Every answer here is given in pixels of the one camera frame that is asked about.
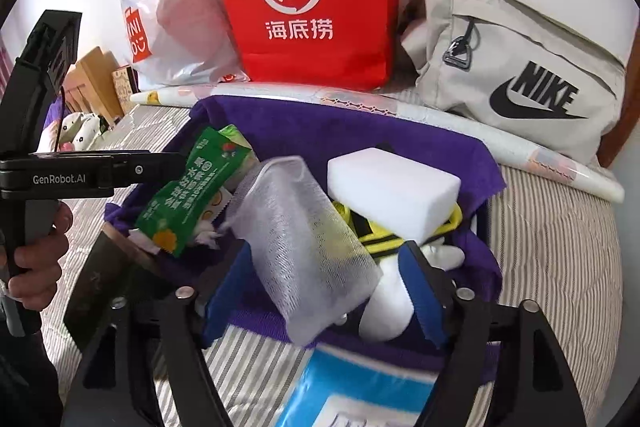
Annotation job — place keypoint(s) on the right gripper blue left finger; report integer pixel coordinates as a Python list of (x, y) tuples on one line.
[(222, 288)]

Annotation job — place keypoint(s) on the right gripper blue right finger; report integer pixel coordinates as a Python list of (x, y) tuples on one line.
[(431, 292)]

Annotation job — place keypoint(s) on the white and mint sock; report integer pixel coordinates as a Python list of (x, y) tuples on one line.
[(389, 309)]

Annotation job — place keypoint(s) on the yellow black mesh pouch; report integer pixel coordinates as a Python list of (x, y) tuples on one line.
[(381, 243)]

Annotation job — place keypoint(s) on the clear drawstring mesh pouch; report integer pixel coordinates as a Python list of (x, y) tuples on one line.
[(311, 264)]

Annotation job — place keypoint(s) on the green fruit store packet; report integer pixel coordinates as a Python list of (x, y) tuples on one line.
[(169, 219)]

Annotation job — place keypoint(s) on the white sponge block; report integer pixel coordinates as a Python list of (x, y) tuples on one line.
[(401, 195)]

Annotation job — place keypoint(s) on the fruit print wet wipe packet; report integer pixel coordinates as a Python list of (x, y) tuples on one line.
[(205, 232)]

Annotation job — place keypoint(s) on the green pocket tissue pack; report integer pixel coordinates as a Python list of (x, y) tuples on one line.
[(233, 134)]

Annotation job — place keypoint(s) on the person's left hand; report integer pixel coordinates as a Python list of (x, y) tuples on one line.
[(36, 288)]

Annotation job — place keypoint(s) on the wooden bed headboard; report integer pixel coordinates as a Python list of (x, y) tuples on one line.
[(89, 86)]

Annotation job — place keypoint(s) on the panda plush toy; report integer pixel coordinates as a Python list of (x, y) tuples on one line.
[(76, 132)]

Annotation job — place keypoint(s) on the dark green tea tin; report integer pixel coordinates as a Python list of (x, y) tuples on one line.
[(113, 262)]

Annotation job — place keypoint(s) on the blue tissue pack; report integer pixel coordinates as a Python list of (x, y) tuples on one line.
[(341, 388)]

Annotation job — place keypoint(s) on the striped quilted mattress pad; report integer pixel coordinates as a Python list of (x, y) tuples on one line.
[(554, 244)]

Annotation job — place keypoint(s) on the white Miniso plastic bag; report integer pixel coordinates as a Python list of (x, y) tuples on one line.
[(173, 43)]

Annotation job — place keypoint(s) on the rolled printed paper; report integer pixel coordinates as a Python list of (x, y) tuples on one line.
[(507, 149)]

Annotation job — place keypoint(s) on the purple towel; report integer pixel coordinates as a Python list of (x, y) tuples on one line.
[(318, 133)]

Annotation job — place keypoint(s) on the grey Nike waist bag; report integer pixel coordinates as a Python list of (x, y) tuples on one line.
[(513, 67)]

